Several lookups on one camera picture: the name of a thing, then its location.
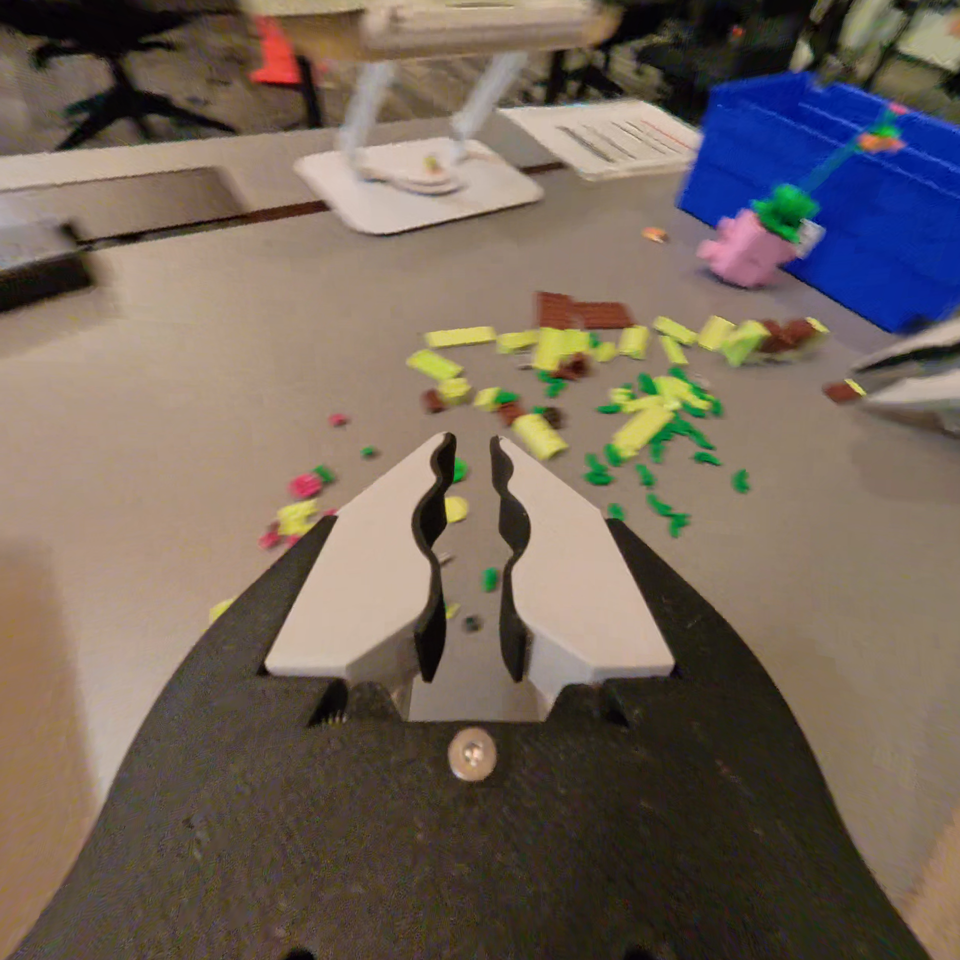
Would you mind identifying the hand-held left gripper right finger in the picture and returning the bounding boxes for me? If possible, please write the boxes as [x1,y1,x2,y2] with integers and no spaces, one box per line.
[489,435,678,717]

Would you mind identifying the beige table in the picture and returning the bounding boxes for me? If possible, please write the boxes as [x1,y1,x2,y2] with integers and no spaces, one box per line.
[240,0,624,129]

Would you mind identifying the large brown studded plate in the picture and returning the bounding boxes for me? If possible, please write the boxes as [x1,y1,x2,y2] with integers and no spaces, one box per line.
[534,291,582,330]
[577,298,637,333]

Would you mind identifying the lime and brown brick assembly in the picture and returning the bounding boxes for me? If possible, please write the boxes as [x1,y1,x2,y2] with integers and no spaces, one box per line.
[723,315,830,369]

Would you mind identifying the white paper sheet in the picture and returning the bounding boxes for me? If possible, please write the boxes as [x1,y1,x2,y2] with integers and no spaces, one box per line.
[498,97,706,183]

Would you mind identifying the black office chair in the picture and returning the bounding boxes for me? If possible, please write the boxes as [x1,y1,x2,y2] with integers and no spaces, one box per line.
[0,0,241,151]

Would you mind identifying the scattered lime green bricks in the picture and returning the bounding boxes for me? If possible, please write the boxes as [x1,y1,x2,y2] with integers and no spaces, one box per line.
[405,315,830,462]

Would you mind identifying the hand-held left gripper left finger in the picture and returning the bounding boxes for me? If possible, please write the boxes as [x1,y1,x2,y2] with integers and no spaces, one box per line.
[264,431,459,699]

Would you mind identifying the white camera stand base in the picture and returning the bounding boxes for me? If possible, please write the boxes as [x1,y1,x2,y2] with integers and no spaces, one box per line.
[292,51,545,237]

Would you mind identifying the black power adapter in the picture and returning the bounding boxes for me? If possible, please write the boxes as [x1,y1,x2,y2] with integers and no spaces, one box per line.
[0,221,97,312]

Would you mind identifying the pink brick plant pot figure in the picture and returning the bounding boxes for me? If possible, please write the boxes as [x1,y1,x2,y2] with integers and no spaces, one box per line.
[696,105,905,290]

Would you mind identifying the orange cone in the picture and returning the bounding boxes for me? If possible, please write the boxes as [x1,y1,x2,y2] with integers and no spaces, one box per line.
[247,15,320,85]

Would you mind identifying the blue plastic bin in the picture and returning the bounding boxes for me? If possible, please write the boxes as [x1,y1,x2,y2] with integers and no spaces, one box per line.
[675,71,960,335]

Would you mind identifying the pile of tiny flower pieces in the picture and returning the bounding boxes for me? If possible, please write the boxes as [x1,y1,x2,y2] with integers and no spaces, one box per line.
[210,412,504,635]

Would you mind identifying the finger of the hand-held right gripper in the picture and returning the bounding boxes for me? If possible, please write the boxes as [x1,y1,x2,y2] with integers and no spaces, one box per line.
[851,318,960,376]
[861,373,960,438]

